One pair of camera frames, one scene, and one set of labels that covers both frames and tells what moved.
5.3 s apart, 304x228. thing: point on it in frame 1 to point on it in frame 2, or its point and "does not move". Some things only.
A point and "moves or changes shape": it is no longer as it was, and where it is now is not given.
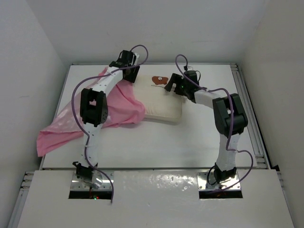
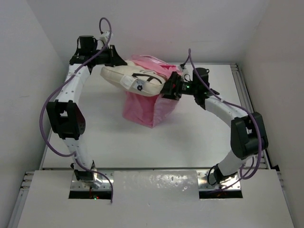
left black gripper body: (132, 73) to (107, 57)
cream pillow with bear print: (160, 105) moves or changes shape
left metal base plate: (99, 180) does not move
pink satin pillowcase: (124, 105) to (151, 110)
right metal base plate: (206, 182) does not move
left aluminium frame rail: (21, 199) does not move
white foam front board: (156, 199) does not move
